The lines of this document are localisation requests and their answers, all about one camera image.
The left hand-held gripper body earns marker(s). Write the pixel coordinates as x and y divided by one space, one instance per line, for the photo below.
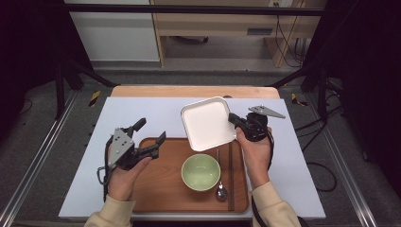
121 148

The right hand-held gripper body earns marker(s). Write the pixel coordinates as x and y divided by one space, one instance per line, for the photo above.
257 126

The white square plate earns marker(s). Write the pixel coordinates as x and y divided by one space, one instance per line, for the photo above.
206 124

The brown wooden tray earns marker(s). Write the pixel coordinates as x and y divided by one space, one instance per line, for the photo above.
157 189

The green bowl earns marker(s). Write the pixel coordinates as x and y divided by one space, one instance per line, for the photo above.
200 171

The metal spoon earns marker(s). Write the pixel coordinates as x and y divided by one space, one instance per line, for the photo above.
221 193

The person's right hand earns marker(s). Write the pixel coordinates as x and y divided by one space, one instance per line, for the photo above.
257 160

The person's left hand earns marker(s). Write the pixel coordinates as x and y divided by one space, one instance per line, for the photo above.
123 183

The grey loop clip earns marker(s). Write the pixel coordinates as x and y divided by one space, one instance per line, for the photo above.
97 175

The yellow black tape strip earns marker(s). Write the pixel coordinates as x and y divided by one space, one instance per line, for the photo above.
294 99
94 98

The black metal stand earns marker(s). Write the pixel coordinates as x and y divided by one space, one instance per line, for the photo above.
322 101
60 94

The white cabinet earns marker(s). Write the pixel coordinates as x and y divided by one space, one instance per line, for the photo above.
116 38

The grey label plate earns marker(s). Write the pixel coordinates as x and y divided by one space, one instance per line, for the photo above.
259 31

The light wooden desk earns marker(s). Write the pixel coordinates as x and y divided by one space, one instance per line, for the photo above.
220 23

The white power outlet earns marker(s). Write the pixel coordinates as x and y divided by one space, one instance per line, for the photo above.
277 3

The black curtain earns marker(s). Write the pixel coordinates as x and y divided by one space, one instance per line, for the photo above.
25 47
372 63

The aluminium floor rail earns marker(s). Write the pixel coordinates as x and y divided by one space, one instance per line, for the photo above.
38 160
341 164

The black frame crossbar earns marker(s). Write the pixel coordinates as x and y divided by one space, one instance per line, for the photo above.
189 9

